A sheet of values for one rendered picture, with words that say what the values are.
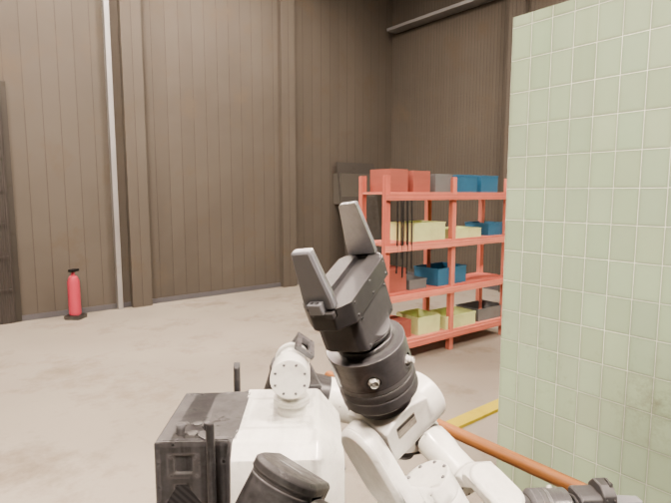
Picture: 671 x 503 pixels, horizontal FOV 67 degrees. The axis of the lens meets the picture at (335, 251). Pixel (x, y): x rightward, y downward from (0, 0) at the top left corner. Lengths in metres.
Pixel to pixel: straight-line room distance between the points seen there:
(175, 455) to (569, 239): 1.98
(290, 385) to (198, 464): 0.18
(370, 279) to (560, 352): 2.11
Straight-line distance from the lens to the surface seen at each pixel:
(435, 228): 5.63
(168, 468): 0.90
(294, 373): 0.85
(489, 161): 9.88
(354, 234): 0.55
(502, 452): 1.28
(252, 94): 9.56
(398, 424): 0.59
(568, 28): 2.59
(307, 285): 0.47
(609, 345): 2.47
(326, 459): 0.84
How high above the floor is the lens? 1.78
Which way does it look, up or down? 7 degrees down
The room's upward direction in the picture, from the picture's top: straight up
